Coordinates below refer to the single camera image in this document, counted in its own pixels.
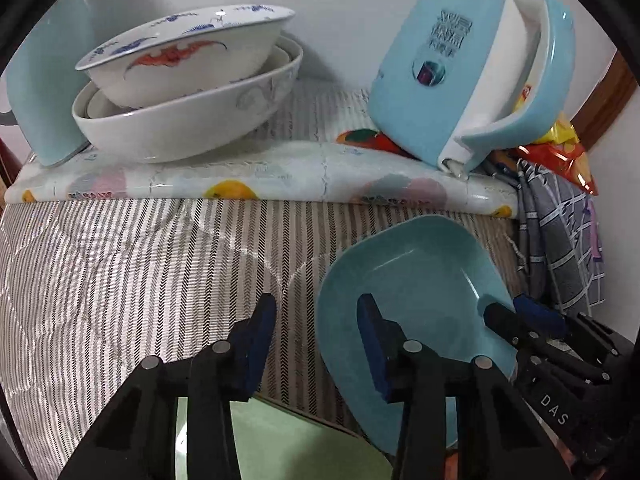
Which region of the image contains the light blue square plate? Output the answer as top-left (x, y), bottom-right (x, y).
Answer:
top-left (315, 215), bottom-right (518, 448)

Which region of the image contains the red chips bag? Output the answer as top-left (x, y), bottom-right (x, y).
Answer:
top-left (517, 142), bottom-right (598, 196)

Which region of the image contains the yellow chips bag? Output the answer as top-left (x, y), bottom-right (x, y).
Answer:
top-left (515, 85), bottom-right (581, 147)

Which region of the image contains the small white inner bowl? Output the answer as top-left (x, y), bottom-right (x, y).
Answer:
top-left (82, 42), bottom-right (297, 120)

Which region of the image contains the brown wooden frame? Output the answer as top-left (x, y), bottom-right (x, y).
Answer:
top-left (570, 52), bottom-right (638, 153)

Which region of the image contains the white bowl with red bat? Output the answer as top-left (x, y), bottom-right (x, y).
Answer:
top-left (75, 4), bottom-right (297, 109)

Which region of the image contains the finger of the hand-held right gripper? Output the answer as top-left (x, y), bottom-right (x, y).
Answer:
top-left (514, 294), bottom-right (636, 361)
top-left (482, 300), bottom-right (613, 386)

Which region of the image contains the grey striped quilt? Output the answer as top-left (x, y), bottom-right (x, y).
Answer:
top-left (0, 80), bottom-right (531, 461)

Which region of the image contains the light blue thermos jug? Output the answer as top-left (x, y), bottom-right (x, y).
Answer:
top-left (0, 0), bottom-right (96, 168)

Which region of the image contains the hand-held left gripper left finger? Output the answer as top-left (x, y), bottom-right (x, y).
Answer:
top-left (57, 292), bottom-right (278, 480)

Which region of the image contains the grey checked folded cloth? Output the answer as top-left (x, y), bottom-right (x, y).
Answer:
top-left (480, 157), bottom-right (608, 313)

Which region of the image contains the light blue electric kettle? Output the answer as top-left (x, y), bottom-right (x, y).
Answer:
top-left (367, 0), bottom-right (573, 178)

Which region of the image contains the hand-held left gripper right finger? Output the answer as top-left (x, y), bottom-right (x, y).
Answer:
top-left (356, 294), bottom-right (573, 480)

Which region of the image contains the large white patterned bowl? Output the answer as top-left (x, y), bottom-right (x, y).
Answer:
top-left (71, 35), bottom-right (304, 163)

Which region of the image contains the fruit printed plastic mat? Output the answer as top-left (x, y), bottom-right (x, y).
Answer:
top-left (7, 127), bottom-right (518, 220)

